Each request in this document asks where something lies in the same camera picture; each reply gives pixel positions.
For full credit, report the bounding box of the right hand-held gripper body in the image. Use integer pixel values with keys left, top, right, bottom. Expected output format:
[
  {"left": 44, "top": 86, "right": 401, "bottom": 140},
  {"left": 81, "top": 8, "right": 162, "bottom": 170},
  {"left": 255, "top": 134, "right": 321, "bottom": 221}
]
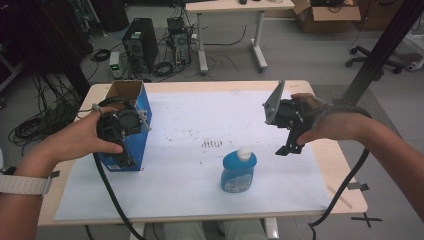
[{"left": 262, "top": 79, "right": 307, "bottom": 133}]

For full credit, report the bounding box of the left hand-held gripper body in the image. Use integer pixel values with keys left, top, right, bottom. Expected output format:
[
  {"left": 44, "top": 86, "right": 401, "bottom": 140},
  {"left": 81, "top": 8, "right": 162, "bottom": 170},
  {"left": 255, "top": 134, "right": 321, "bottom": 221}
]
[{"left": 95, "top": 96, "right": 152, "bottom": 145}]

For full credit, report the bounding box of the blue cardboard box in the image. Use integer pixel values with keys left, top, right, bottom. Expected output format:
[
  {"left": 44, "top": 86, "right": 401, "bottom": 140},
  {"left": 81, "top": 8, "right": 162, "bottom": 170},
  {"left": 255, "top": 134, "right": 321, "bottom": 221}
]
[{"left": 97, "top": 79, "right": 153, "bottom": 173}]

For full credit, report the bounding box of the blue bottle with white cap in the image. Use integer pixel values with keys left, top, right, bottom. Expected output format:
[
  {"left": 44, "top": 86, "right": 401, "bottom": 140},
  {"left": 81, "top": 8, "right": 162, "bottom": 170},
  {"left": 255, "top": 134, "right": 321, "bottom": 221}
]
[{"left": 220, "top": 146, "right": 258, "bottom": 194}]

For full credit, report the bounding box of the person's right hand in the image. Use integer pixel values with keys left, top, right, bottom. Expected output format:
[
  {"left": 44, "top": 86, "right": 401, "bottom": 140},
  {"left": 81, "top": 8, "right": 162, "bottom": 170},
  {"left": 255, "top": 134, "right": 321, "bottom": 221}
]
[{"left": 290, "top": 92, "right": 368, "bottom": 147}]

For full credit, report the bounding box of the person's left hand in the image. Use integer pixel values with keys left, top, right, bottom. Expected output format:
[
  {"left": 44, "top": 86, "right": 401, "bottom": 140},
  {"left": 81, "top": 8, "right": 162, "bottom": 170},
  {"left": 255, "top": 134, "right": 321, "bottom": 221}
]
[{"left": 14, "top": 105, "right": 124, "bottom": 179}]

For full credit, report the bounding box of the light wooden table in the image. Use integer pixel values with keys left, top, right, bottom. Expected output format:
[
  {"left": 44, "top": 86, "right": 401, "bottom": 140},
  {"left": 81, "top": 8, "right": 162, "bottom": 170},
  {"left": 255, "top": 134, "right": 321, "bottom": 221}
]
[{"left": 37, "top": 79, "right": 369, "bottom": 228}]

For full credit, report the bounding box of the white table mat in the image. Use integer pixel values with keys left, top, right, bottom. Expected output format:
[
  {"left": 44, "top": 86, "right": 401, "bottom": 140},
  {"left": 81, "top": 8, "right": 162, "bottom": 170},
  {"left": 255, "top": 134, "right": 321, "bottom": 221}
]
[{"left": 54, "top": 90, "right": 332, "bottom": 222}]

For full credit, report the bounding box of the black computer tower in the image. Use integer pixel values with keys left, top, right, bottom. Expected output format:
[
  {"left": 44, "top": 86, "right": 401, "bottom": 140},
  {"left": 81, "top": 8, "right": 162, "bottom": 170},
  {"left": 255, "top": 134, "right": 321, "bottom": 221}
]
[{"left": 121, "top": 17, "right": 160, "bottom": 75}]

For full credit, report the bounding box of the grey floor mat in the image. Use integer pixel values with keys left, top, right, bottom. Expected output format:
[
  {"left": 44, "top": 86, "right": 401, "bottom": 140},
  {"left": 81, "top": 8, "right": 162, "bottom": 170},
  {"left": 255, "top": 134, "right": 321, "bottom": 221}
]
[{"left": 311, "top": 84, "right": 403, "bottom": 141}]

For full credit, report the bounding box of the black office chair base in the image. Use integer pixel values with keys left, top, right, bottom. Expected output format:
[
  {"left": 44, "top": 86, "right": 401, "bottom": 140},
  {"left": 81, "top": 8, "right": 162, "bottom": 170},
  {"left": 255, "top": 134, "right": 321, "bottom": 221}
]
[{"left": 345, "top": 45, "right": 405, "bottom": 76}]

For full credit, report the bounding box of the open computer case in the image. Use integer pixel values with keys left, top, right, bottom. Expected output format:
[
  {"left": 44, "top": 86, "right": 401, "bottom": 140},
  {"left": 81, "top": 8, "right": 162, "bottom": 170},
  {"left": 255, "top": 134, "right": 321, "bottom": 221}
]
[{"left": 166, "top": 16, "right": 193, "bottom": 68}]

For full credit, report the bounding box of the brown cardboard box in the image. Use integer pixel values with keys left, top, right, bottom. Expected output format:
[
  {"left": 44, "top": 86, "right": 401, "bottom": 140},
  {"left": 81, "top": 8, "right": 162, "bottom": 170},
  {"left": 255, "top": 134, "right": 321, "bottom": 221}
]
[{"left": 292, "top": 0, "right": 362, "bottom": 34}]

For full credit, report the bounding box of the wristwatch with white band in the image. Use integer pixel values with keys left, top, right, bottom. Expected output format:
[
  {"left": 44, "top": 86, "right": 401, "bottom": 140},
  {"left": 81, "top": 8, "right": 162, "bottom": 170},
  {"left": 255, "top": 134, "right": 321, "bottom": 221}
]
[{"left": 0, "top": 165, "right": 54, "bottom": 198}]

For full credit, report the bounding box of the black curtain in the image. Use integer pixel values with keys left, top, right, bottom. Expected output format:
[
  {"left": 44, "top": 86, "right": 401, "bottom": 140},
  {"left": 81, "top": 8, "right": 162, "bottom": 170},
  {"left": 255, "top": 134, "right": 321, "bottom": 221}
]
[{"left": 0, "top": 0, "right": 95, "bottom": 99}]

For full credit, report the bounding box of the white desk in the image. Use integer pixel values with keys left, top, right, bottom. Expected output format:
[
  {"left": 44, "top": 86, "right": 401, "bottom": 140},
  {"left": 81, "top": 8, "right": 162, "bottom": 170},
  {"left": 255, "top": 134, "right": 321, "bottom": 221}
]
[{"left": 185, "top": 0, "right": 296, "bottom": 75}]

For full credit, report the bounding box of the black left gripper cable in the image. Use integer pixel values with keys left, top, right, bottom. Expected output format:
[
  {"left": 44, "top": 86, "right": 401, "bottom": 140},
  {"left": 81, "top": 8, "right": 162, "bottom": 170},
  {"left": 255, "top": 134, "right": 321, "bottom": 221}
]
[{"left": 92, "top": 152, "right": 146, "bottom": 240}]

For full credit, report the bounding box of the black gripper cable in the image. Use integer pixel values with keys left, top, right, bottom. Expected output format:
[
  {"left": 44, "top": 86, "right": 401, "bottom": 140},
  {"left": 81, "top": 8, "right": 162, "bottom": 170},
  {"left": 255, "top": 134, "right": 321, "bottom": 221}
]
[
  {"left": 307, "top": 99, "right": 373, "bottom": 240},
  {"left": 92, "top": 152, "right": 146, "bottom": 240}
]

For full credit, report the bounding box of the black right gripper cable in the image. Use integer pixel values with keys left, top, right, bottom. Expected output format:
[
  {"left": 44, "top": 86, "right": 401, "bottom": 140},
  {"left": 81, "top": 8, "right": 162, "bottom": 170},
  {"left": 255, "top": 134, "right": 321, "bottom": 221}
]
[{"left": 307, "top": 99, "right": 373, "bottom": 240}]

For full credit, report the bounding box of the coiled black cable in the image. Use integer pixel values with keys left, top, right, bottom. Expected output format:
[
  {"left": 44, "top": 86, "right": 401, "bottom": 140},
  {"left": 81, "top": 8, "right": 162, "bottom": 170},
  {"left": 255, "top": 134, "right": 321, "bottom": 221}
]
[
  {"left": 89, "top": 48, "right": 112, "bottom": 63},
  {"left": 152, "top": 61, "right": 175, "bottom": 78}
]

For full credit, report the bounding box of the heap of black floor cables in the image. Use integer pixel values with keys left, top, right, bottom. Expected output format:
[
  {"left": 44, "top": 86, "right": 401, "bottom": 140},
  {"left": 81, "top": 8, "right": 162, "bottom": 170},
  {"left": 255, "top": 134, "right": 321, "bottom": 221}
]
[{"left": 7, "top": 72, "right": 88, "bottom": 158}]

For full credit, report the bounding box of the black metal stand post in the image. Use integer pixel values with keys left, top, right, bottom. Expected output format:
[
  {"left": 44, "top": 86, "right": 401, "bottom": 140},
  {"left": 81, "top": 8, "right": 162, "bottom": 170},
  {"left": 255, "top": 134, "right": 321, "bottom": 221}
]
[{"left": 332, "top": 0, "right": 424, "bottom": 108}]

